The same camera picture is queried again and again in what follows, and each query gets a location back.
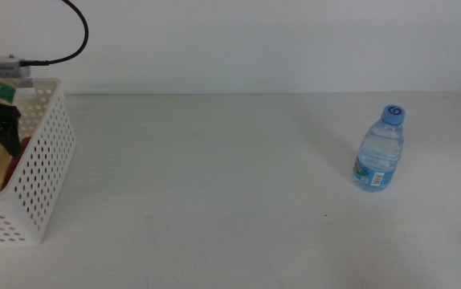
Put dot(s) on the red soda can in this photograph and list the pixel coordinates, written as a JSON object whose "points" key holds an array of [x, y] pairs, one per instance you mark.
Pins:
{"points": [[11, 172]]}

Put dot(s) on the clear water bottle blue cap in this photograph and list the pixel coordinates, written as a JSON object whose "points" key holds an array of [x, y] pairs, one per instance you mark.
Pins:
{"points": [[379, 152]]}

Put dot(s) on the white perforated plastic basket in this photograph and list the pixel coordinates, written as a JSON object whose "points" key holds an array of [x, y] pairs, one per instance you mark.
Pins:
{"points": [[35, 234]]}

